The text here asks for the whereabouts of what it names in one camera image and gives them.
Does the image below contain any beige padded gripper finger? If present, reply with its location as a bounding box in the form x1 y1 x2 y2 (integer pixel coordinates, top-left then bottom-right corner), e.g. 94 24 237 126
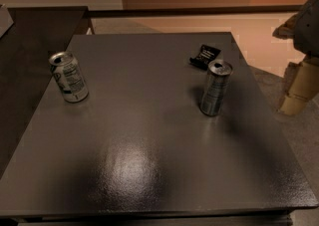
278 56 319 115
272 15 297 40

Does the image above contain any slim silver redbull can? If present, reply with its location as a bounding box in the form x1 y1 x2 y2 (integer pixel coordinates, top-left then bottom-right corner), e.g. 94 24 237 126
200 59 233 116

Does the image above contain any white green soda can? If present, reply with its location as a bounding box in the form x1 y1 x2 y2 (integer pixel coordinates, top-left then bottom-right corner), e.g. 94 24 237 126
49 52 89 103

